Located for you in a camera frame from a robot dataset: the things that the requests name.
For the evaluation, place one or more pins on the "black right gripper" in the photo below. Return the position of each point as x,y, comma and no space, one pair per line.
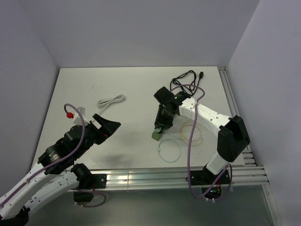
159,120

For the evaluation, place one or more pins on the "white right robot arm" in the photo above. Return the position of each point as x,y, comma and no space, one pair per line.
231,132

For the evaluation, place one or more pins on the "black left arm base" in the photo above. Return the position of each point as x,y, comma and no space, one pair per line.
88,190

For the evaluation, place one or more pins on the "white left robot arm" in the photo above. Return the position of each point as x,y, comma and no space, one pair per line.
55,172

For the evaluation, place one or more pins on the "green power strip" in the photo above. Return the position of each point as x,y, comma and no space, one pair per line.
157,136

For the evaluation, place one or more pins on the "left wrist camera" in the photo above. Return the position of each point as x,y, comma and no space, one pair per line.
77,117

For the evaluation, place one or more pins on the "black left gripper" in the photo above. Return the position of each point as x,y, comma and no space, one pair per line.
105,123

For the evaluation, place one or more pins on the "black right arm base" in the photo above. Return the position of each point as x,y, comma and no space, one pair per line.
219,185

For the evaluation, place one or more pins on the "teal charger plug with cable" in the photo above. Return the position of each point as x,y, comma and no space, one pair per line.
169,150

